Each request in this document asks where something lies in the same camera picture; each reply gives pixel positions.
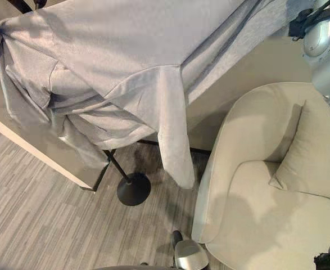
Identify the cream upholstered sofa chair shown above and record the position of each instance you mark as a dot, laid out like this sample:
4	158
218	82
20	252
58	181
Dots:
246	213

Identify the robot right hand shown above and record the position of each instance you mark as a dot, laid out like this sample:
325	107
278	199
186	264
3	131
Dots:
299	26

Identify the white cabinet panel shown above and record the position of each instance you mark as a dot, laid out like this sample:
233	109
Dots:
38	146

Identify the black clothes rack stand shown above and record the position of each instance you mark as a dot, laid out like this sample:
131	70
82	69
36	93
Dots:
133	189

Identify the grey hooded sweatshirt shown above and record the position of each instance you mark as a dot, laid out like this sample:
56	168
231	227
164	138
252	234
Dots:
103	56

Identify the robot right arm silver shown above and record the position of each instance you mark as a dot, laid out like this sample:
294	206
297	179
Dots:
322	45

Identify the cream square cushion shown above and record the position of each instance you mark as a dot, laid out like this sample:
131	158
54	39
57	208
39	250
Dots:
299	163

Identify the robot silver leg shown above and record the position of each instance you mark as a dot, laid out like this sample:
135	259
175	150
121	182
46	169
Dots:
188	253

